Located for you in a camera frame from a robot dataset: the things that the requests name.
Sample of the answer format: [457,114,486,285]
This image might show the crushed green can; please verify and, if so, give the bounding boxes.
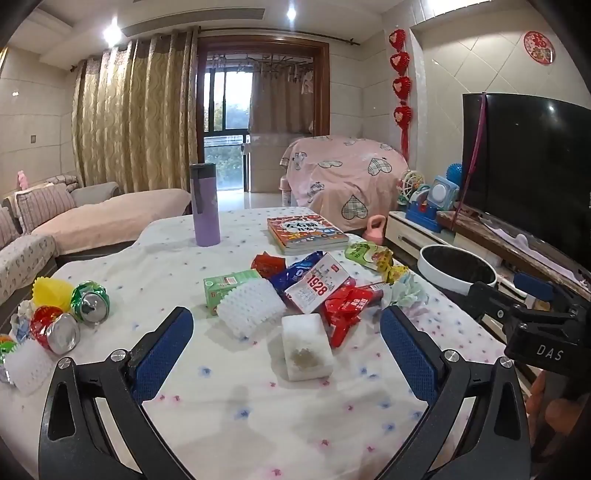
[70,281,110,325]

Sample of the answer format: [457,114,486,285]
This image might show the blue toy set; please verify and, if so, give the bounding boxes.
[397,163,462,233]

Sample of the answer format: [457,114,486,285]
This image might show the person's right hand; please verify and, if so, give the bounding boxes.
[526,371,583,445]

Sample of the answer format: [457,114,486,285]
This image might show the white dotted tablecloth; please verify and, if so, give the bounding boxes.
[1,209,504,479]

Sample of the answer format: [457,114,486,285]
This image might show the green drink pouch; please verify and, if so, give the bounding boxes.
[345,241,393,272]

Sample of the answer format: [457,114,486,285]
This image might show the red round wall sticker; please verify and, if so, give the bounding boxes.
[523,30,556,66]

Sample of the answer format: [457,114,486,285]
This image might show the gold curtain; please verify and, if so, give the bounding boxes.
[71,30,198,193]

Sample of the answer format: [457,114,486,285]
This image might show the sofa with pink cover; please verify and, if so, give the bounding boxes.
[1,176,190,332]

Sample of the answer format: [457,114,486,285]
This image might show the yellow snack wrapper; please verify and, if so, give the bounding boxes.
[378,259,409,285]

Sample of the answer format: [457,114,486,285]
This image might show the purple thermos bottle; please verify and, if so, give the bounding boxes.
[190,163,221,247]

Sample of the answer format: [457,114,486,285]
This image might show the white foam net left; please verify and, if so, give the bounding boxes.
[4,339,54,396]

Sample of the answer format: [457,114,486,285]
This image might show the green carton box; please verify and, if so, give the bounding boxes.
[204,269,260,315]

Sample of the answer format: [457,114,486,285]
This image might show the pink heart-print covered furniture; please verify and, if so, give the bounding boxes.
[280,135,408,232]

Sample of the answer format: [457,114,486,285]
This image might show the red snack wrapper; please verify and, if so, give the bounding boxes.
[321,280,384,349]

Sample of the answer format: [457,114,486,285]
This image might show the crushed red can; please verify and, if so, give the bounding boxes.
[30,306,80,355]

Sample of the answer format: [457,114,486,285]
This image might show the striped pink cushion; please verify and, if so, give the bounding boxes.
[15,184,76,234]

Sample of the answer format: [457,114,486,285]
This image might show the white TV cabinet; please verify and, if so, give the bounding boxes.
[385,211,590,306]

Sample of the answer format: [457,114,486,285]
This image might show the pink stick leaning on television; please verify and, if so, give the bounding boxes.
[451,92,487,231]

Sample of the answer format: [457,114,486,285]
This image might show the orange-red snack bag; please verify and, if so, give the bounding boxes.
[250,252,287,279]

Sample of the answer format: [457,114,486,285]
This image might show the pale crumpled tissue wrapper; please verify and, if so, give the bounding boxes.
[381,271,428,309]

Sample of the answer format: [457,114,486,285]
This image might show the blue snack wrapper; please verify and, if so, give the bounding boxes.
[270,251,325,294]

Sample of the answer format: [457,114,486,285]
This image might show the white round trash bin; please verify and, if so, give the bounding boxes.
[417,244,498,296]

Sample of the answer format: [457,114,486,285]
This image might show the pink kettlebell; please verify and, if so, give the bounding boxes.
[363,215,387,245]

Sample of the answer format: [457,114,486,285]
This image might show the red heart hanging decoration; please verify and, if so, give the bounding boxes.
[388,29,413,160]

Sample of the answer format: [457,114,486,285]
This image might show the white foam block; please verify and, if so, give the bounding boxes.
[281,313,335,382]

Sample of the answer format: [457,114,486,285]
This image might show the red milk carton 1928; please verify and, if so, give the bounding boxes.
[286,253,349,314]

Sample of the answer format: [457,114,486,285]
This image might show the black television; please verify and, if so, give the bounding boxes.
[461,93,590,268]

